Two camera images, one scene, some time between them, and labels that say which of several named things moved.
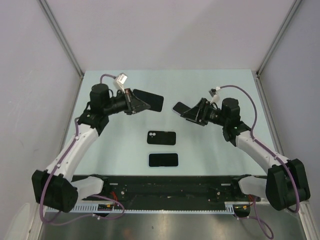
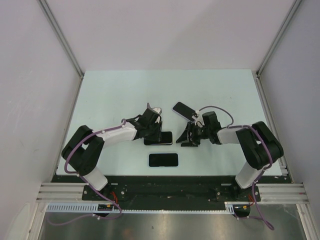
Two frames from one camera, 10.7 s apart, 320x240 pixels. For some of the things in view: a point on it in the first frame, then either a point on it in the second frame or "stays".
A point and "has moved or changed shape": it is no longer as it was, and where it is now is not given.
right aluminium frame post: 278,37 stays
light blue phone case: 163,160 stays
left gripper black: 133,104 → 157,136
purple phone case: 180,108 stays
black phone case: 161,137 has moved or changed shape
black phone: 155,101 → 166,139
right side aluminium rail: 271,123 stays
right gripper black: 198,114 → 195,142
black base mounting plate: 172,190 stays
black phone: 180,108 stays
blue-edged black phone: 164,160 stays
